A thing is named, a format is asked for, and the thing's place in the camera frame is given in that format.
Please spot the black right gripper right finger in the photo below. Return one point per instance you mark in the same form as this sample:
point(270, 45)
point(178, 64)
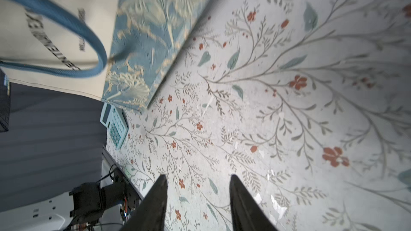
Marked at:
point(245, 212)

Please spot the teal desk calculator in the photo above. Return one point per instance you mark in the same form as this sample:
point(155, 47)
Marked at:
point(113, 119)

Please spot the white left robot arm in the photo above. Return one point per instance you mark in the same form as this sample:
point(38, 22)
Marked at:
point(81, 205)

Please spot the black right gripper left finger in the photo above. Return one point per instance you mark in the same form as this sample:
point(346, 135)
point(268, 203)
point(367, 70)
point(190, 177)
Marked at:
point(150, 214)

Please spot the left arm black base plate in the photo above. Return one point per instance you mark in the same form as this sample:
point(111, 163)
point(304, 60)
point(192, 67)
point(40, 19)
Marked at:
point(130, 197)

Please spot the floral patterned table mat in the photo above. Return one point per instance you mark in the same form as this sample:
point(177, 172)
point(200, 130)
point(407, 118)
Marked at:
point(308, 102)

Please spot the cream canvas tote bag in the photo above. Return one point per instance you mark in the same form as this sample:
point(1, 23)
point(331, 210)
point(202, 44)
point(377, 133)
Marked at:
point(114, 51)

